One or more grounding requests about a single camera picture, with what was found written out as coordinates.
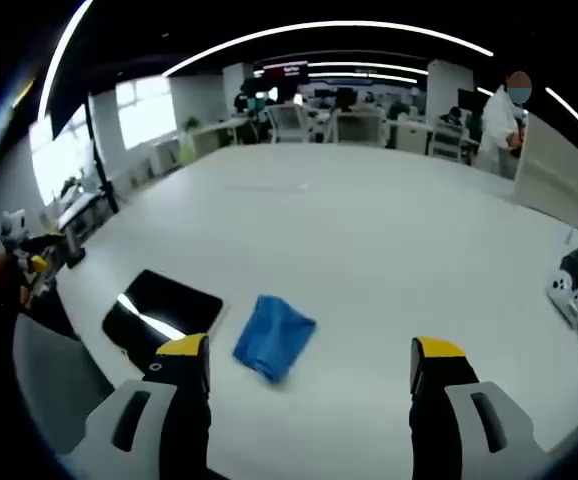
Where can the blue cleaning cloth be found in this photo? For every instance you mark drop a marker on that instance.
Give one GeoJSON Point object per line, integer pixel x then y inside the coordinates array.
{"type": "Point", "coordinates": [273, 336]}

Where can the red wall screen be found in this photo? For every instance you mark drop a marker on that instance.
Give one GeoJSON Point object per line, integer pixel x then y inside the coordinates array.
{"type": "Point", "coordinates": [285, 71]}

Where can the black monitor stand pole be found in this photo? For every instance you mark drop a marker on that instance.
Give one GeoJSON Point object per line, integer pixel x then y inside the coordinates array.
{"type": "Point", "coordinates": [100, 160]}

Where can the white mesh office chair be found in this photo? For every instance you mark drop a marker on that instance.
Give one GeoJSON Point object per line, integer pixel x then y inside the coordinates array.
{"type": "Point", "coordinates": [359, 126]}
{"type": "Point", "coordinates": [446, 139]}
{"type": "Point", "coordinates": [289, 124]}

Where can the black round device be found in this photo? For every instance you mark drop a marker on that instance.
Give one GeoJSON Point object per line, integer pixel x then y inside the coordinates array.
{"type": "Point", "coordinates": [577, 268]}

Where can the grey chair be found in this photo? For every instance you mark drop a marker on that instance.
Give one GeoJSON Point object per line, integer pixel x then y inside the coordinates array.
{"type": "Point", "coordinates": [54, 380]}

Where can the white partition board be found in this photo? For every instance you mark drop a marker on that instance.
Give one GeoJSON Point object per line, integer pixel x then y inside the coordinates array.
{"type": "Point", "coordinates": [551, 170]}

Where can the black glossy tray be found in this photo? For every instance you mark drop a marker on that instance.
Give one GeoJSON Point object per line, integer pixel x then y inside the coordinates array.
{"type": "Point", "coordinates": [161, 312]}

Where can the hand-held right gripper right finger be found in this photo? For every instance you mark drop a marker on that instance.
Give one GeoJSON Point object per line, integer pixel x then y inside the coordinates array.
{"type": "Point", "coordinates": [444, 400]}

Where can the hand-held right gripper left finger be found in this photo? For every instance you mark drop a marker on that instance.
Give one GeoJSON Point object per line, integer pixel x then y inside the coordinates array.
{"type": "Point", "coordinates": [179, 400]}

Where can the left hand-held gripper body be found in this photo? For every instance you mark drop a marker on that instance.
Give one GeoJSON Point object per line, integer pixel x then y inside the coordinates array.
{"type": "Point", "coordinates": [15, 231]}

